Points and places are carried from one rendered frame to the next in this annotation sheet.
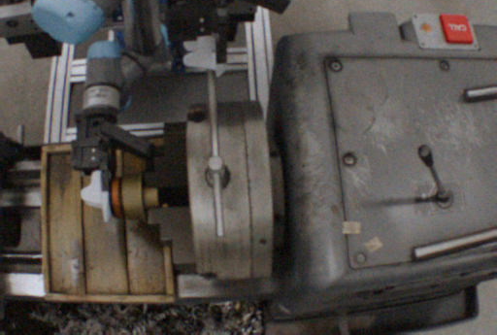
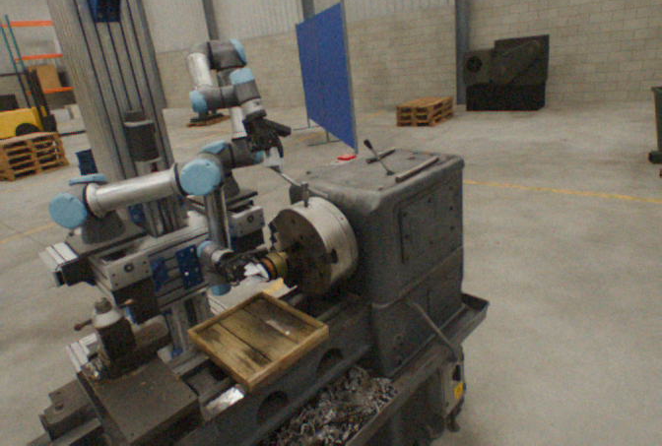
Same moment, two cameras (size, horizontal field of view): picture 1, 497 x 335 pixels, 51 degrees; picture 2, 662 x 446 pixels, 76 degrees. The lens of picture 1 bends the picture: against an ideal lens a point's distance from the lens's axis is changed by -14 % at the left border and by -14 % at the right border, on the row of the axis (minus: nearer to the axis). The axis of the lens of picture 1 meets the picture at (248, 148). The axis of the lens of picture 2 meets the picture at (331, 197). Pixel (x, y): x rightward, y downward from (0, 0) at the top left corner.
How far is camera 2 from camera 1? 1.17 m
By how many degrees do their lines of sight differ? 54
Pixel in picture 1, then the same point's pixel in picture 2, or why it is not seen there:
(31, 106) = not seen: outside the picture
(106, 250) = (269, 340)
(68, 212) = (230, 344)
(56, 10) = (200, 162)
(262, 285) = (362, 305)
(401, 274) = (400, 186)
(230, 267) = (339, 240)
